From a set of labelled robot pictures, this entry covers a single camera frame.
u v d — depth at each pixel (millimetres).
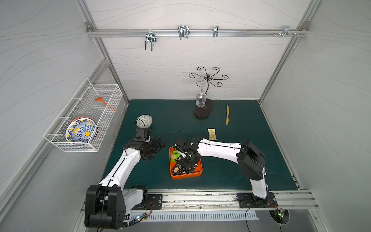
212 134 985
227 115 1111
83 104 698
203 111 1138
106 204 391
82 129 622
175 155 877
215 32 782
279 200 765
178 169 801
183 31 765
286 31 765
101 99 784
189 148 630
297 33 780
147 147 717
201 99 937
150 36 782
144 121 1053
